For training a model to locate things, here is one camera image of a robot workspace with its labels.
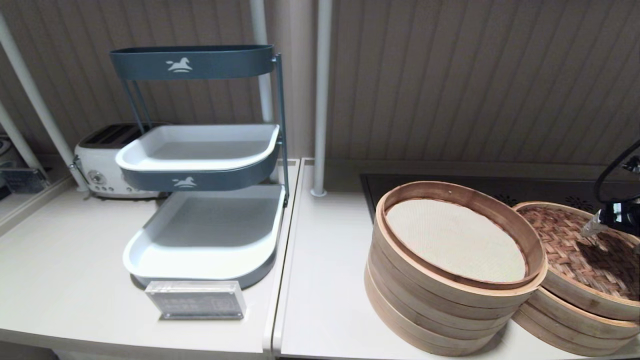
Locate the teal and white rack tray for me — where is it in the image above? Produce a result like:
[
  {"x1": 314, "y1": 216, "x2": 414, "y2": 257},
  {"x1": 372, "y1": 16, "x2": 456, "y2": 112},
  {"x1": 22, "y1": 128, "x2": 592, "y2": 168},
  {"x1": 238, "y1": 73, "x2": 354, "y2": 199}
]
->
[
  {"x1": 109, "y1": 45, "x2": 276, "y2": 82},
  {"x1": 115, "y1": 124, "x2": 281, "y2": 193}
]

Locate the white upright support pole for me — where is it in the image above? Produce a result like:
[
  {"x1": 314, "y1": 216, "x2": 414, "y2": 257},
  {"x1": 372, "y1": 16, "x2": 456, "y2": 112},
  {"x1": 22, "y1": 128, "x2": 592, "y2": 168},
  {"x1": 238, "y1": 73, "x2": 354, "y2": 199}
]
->
[
  {"x1": 309, "y1": 0, "x2": 334, "y2": 198},
  {"x1": 249, "y1": 0, "x2": 276, "y2": 126}
]

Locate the cream steamer liner cloth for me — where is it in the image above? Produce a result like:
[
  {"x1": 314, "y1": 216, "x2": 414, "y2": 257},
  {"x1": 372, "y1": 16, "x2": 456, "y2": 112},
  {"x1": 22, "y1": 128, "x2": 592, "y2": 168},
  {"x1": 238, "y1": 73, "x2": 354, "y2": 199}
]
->
[{"x1": 385, "y1": 198, "x2": 528, "y2": 283}]

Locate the teal metal rack frame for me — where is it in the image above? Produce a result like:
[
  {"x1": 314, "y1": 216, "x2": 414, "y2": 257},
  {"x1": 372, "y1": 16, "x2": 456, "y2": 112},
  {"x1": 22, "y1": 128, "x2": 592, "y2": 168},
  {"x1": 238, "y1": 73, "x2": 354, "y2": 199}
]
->
[{"x1": 121, "y1": 54, "x2": 291, "y2": 209}]

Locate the white retro toaster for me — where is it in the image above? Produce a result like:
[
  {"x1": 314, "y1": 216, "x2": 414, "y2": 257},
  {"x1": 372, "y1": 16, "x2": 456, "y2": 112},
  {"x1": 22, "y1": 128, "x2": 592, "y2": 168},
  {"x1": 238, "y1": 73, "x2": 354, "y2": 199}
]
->
[{"x1": 72, "y1": 123, "x2": 168, "y2": 201}]

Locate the small dark acrylic sign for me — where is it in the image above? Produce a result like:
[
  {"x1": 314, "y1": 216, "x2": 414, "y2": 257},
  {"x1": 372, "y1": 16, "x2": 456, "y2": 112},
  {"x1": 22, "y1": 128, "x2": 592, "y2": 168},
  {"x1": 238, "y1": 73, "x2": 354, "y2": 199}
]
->
[{"x1": 0, "y1": 167, "x2": 51, "y2": 196}]

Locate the grey square plastic tray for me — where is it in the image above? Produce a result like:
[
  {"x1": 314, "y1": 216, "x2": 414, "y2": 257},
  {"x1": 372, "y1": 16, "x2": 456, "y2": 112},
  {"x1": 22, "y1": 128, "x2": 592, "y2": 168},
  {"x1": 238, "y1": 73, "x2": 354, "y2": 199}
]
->
[{"x1": 122, "y1": 185, "x2": 287, "y2": 291}]

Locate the white slanted support pole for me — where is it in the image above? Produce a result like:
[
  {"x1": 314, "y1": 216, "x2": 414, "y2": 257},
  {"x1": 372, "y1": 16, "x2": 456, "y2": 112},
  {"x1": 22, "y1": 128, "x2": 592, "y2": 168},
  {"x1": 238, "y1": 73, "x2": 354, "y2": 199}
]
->
[
  {"x1": 0, "y1": 10, "x2": 90, "y2": 193},
  {"x1": 0, "y1": 102, "x2": 43, "y2": 173}
]

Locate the bamboo steamer basket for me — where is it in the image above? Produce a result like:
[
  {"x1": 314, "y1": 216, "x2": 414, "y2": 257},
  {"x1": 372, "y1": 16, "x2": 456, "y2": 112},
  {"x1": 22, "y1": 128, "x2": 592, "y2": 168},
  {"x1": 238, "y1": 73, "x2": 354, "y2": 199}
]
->
[
  {"x1": 511, "y1": 307, "x2": 640, "y2": 357},
  {"x1": 374, "y1": 180, "x2": 549, "y2": 321},
  {"x1": 364, "y1": 270, "x2": 506, "y2": 357},
  {"x1": 367, "y1": 245, "x2": 521, "y2": 341}
]

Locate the woven bamboo steamer lid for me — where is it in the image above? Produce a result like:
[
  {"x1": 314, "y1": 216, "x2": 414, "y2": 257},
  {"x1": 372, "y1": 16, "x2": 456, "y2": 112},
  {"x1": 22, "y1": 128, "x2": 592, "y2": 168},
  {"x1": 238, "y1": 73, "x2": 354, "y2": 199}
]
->
[{"x1": 512, "y1": 201, "x2": 640, "y2": 322}]

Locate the black induction cooktop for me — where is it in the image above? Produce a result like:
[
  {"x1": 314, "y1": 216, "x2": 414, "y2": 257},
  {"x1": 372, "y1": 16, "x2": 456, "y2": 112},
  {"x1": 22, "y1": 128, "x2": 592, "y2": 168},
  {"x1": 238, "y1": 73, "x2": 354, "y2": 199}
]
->
[{"x1": 360, "y1": 172, "x2": 640, "y2": 223}]

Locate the clear acrylic warning sign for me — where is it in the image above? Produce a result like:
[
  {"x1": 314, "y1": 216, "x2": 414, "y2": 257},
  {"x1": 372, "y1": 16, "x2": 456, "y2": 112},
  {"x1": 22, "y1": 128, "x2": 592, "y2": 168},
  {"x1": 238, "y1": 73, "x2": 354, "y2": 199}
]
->
[{"x1": 145, "y1": 280, "x2": 247, "y2": 321}]

